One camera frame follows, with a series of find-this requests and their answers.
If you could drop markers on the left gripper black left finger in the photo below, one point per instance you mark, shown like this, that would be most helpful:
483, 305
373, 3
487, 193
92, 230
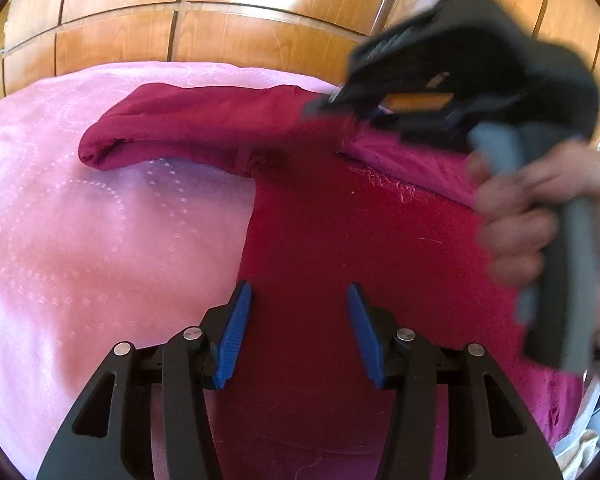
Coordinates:
106, 434

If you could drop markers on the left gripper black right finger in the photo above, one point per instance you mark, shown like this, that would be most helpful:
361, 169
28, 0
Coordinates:
491, 433

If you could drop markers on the dark red knit garment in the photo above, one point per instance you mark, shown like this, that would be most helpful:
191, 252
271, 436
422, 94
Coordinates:
299, 404

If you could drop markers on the person's right hand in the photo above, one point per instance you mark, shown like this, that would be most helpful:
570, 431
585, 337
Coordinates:
516, 225

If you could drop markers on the pink bed sheet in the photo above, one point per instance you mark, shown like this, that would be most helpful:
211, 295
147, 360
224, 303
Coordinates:
89, 258

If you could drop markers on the wooden panelled wardrobe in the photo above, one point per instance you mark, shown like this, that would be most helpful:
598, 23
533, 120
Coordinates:
46, 38

